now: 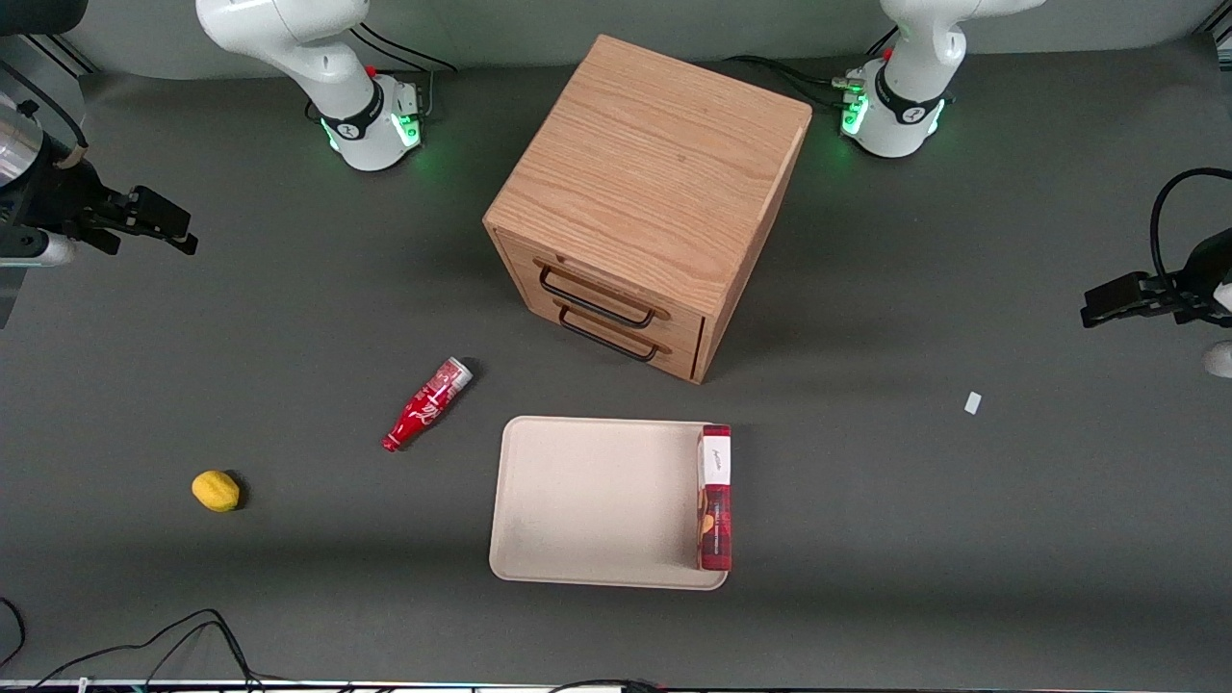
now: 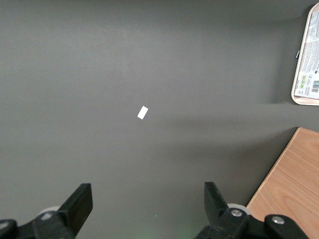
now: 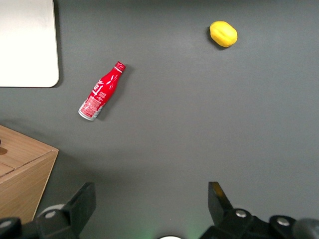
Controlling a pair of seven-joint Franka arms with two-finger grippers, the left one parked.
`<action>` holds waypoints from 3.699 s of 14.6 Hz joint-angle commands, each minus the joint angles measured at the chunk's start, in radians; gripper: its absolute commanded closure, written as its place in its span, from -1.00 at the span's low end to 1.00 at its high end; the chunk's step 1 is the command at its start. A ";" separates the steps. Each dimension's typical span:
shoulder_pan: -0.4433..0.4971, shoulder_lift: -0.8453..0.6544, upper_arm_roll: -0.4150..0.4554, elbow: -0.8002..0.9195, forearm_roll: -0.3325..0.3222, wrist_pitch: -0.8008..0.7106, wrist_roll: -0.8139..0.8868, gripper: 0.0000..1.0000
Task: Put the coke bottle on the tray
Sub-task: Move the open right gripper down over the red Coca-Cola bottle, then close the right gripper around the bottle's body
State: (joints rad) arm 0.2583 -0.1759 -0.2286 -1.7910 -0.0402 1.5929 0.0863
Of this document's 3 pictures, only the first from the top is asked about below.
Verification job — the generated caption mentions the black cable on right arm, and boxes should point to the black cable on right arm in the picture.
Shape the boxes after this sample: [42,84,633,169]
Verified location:
[0,60,90,172]

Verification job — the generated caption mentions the black metal drawer handle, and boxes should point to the black metal drawer handle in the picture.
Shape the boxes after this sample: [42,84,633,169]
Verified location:
[557,305,661,364]
[538,265,658,330]

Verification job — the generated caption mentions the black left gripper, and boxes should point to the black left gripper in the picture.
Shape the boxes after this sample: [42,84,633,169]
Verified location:
[1080,271,1229,330]

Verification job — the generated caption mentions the yellow lemon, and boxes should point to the yellow lemon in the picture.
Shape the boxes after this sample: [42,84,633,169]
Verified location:
[192,470,241,513]

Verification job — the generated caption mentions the red coke bottle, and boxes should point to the red coke bottle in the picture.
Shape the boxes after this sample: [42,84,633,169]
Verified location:
[381,356,475,453]

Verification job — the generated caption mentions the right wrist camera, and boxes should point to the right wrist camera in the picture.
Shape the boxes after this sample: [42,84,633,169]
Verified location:
[0,229,77,270]

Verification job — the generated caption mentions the black left base cables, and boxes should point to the black left base cables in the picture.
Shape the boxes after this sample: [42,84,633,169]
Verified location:
[722,27,902,112]

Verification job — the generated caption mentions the black right base cables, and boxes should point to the black right base cables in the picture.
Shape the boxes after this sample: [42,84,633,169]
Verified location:
[348,21,459,121]

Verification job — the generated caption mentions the beige plastic tray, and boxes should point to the beige plastic tray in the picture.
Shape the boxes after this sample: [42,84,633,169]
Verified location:
[488,415,730,591]

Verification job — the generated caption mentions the red snack box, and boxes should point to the red snack box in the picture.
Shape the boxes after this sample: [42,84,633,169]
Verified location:
[696,423,733,573]

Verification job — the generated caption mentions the wooden drawer cabinet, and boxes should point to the wooden drawer cabinet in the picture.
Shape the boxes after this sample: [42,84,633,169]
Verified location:
[482,34,813,386]

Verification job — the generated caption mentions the black floor cables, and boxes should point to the black floor cables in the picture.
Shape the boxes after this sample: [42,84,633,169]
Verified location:
[0,597,266,693]

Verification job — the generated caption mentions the aluminium frame rail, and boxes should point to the aluminium frame rail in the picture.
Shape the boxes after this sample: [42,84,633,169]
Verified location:
[17,33,100,80]

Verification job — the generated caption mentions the black base cables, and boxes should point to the black base cables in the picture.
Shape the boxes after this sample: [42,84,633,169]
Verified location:
[722,27,902,112]
[348,21,459,121]

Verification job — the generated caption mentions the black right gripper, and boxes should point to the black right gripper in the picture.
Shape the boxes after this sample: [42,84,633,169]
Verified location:
[14,157,200,257]

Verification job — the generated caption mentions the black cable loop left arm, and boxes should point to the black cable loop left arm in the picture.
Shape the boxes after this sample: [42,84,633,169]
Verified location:
[1149,167,1232,290]

